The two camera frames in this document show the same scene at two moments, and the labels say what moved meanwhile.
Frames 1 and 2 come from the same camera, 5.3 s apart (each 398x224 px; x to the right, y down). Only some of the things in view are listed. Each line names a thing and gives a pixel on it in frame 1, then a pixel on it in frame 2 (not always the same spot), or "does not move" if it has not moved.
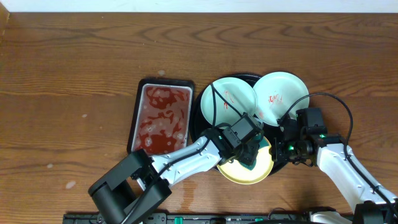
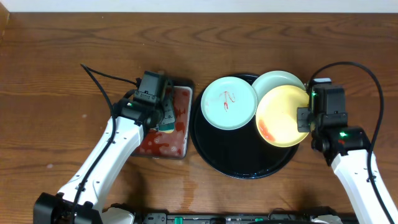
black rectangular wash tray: (161, 117) does not move
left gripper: (255, 150) → (168, 107)
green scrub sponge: (263, 142) → (166, 128)
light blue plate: (238, 92) does not move
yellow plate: (233, 170) → (277, 115)
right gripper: (279, 155) → (302, 115)
